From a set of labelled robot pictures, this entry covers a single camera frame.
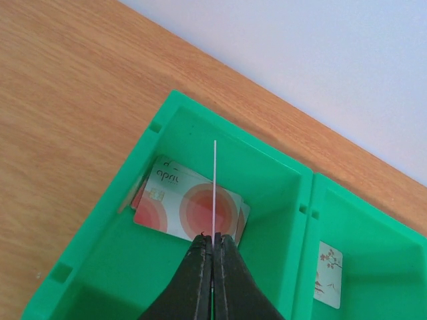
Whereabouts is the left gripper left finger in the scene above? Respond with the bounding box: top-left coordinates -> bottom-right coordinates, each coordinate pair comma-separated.
139,234 -> 212,319

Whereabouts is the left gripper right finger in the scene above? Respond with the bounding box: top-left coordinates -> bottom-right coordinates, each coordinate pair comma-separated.
213,233 -> 284,320

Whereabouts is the red circle white card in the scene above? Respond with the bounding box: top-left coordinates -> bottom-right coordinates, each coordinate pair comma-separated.
128,156 -> 251,246

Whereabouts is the green two-compartment bin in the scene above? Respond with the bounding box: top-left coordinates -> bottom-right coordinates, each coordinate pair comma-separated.
22,91 -> 426,319

